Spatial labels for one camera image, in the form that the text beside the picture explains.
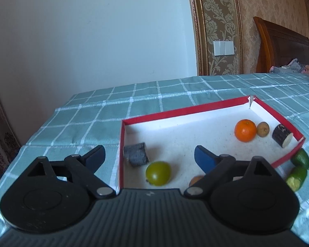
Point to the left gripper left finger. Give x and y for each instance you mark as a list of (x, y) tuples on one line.
[(72, 177)]

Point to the orange tangerine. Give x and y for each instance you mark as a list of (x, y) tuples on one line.
[(245, 130)]

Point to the green tomato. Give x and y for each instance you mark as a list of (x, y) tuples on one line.
[(158, 173)]

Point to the red cardboard box lid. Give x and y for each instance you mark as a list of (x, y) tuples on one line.
[(172, 136)]

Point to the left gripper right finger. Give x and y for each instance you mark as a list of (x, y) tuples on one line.
[(222, 169)]

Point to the brown longan fruit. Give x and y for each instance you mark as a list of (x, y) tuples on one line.
[(263, 129)]

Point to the green cucumber piece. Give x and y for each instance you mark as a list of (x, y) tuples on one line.
[(301, 159), (296, 178)]

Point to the gold framed wallpaper panel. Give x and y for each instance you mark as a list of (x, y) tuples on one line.
[(217, 20)]

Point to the pink grey clothes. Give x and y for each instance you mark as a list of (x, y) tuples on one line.
[(292, 67)]

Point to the wooden headboard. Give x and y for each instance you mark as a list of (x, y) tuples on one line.
[(279, 46)]

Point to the white wall switch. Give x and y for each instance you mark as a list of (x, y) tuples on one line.
[(223, 48)]

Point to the green plaid tablecloth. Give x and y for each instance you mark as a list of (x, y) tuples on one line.
[(94, 118)]

